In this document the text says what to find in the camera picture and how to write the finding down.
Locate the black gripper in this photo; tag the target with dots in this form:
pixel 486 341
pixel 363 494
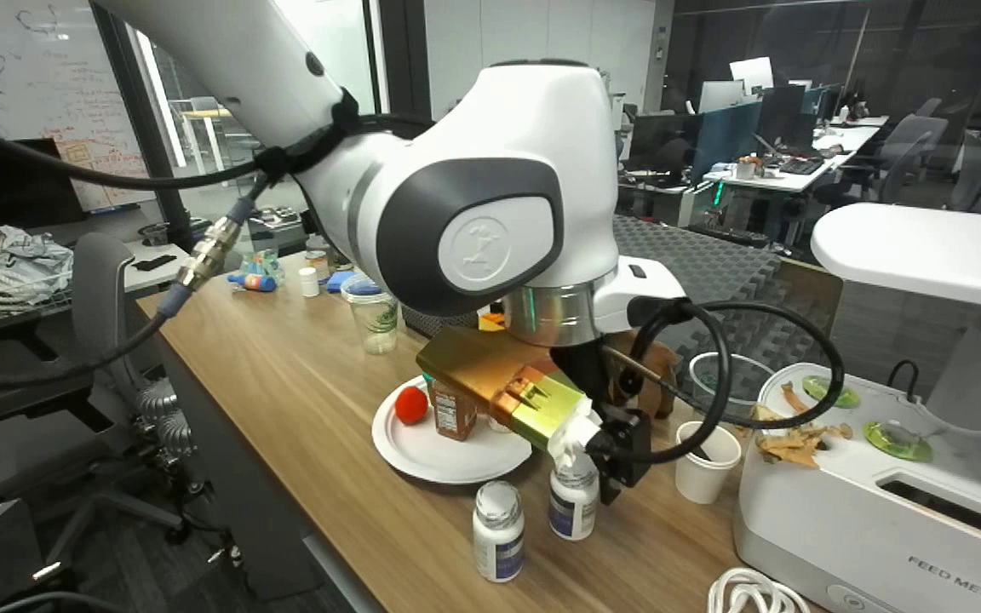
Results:
pixel 587 368

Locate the white pill bottle blue label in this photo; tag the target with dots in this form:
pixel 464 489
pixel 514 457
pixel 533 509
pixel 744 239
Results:
pixel 500 541
pixel 575 514

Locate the red ball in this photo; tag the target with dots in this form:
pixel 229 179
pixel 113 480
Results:
pixel 411 408

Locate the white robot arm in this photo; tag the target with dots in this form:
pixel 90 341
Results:
pixel 479 192

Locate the white paper plate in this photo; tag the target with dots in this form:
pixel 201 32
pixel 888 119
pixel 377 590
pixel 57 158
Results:
pixel 459 457

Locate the pale crumpled cloth pile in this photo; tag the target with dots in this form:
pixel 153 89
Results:
pixel 16 266

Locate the brown moose plush toy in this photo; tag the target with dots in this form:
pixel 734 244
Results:
pixel 656 388

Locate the white paper cup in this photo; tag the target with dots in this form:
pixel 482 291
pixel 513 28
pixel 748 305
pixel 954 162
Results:
pixel 702 472

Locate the clear plastic cup green rim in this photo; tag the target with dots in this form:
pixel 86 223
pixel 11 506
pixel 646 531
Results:
pixel 748 380

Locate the dried brown peel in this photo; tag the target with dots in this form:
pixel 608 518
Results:
pixel 791 444

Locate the white countertop machine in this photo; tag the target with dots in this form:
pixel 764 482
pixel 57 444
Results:
pixel 888 524

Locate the white office desk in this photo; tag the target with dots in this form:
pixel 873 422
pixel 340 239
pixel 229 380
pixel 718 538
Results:
pixel 767 177

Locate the blue cloth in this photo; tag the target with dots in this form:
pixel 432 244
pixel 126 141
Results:
pixel 340 281

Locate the blue desk partition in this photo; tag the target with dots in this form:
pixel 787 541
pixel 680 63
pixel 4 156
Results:
pixel 723 136

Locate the small white cup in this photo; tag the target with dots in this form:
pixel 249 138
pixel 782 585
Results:
pixel 308 281

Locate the blue and orange toy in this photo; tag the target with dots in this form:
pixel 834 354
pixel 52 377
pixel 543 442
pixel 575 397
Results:
pixel 249 281

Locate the black pillar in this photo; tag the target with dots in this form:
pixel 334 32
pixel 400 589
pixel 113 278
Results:
pixel 408 57

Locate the grey side desk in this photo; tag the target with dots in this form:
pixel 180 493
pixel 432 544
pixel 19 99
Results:
pixel 153 266

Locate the grey office chair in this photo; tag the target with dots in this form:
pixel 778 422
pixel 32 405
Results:
pixel 99 330

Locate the white background table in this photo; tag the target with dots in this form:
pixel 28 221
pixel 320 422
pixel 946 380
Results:
pixel 201 113

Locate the black monitor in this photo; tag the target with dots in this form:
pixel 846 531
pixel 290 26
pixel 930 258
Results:
pixel 2 199

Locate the gold wrist camera bar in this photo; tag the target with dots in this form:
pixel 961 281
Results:
pixel 503 380

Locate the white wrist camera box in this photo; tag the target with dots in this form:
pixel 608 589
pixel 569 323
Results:
pixel 637 291

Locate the black slanted post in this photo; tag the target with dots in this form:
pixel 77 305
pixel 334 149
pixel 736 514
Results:
pixel 151 123

